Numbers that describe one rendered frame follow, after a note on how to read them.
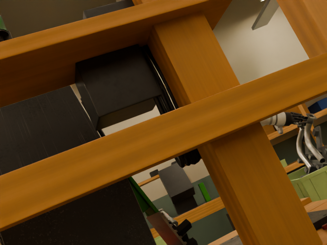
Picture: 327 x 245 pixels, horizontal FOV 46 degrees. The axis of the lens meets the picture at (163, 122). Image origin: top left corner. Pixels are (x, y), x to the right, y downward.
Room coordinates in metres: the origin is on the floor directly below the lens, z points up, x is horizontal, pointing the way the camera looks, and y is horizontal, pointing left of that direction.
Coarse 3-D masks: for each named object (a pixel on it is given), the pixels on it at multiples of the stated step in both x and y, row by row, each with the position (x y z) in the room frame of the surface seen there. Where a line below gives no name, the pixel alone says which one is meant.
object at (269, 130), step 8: (304, 104) 6.59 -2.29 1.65; (320, 104) 6.62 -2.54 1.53; (296, 112) 6.58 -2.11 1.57; (304, 112) 6.52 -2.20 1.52; (312, 112) 6.93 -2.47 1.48; (320, 112) 6.51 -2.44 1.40; (264, 128) 6.48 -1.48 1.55; (272, 128) 6.49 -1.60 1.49; (288, 128) 6.43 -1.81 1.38; (296, 128) 6.97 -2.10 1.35; (312, 128) 6.52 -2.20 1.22; (272, 136) 6.39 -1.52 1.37; (312, 136) 6.57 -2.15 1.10; (304, 144) 7.00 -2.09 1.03; (280, 160) 6.65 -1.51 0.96; (296, 160) 6.83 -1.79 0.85; (288, 168) 6.38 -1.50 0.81
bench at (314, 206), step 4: (320, 200) 1.51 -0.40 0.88; (324, 200) 1.47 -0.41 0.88; (308, 204) 1.54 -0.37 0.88; (312, 204) 1.50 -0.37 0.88; (316, 204) 1.46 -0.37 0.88; (320, 204) 1.43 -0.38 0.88; (324, 204) 1.39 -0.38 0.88; (308, 208) 1.46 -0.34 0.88; (312, 208) 1.42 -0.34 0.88; (316, 208) 1.39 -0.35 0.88; (320, 208) 1.35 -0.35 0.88; (324, 208) 1.32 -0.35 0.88; (320, 228) 1.08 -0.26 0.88; (320, 232) 1.04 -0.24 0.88; (324, 232) 1.02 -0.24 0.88; (320, 236) 1.00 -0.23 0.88; (324, 236) 0.98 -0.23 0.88; (324, 240) 0.95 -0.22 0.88; (324, 244) 0.92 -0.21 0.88
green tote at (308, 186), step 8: (304, 168) 2.41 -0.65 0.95; (288, 176) 2.39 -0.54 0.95; (296, 176) 2.40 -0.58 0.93; (304, 176) 1.78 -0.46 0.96; (312, 176) 1.78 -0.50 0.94; (320, 176) 1.79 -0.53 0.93; (296, 184) 1.85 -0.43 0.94; (304, 184) 1.78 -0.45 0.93; (312, 184) 1.78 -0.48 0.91; (320, 184) 1.79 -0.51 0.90; (304, 192) 1.80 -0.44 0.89; (312, 192) 1.78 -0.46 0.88; (320, 192) 1.79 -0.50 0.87; (312, 200) 1.78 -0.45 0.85
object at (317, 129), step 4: (316, 128) 2.15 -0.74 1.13; (320, 128) 2.13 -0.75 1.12; (312, 132) 2.16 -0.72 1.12; (316, 132) 2.13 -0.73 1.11; (320, 132) 2.13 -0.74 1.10; (316, 136) 2.15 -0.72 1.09; (320, 136) 2.12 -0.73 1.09; (316, 140) 2.16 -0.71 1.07; (320, 140) 2.12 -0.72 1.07; (316, 144) 2.16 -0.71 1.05; (320, 144) 2.12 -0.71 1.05; (320, 148) 2.12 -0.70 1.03; (324, 148) 2.08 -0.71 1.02; (324, 152) 2.09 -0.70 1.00; (324, 156) 2.09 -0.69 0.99
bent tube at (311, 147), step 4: (308, 116) 2.09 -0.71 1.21; (312, 116) 2.11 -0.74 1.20; (308, 124) 2.12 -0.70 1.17; (308, 128) 2.13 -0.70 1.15; (304, 132) 2.16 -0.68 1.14; (308, 132) 2.14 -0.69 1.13; (304, 136) 2.16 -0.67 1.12; (308, 136) 2.14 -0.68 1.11; (308, 140) 2.14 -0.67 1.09; (308, 144) 2.12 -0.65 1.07; (308, 148) 2.13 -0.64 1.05; (312, 148) 2.08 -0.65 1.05; (312, 152) 2.07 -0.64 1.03; (316, 152) 2.05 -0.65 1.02; (316, 156) 2.03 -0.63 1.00; (320, 156) 2.01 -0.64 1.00; (320, 160) 2.03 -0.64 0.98; (324, 160) 2.01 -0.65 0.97
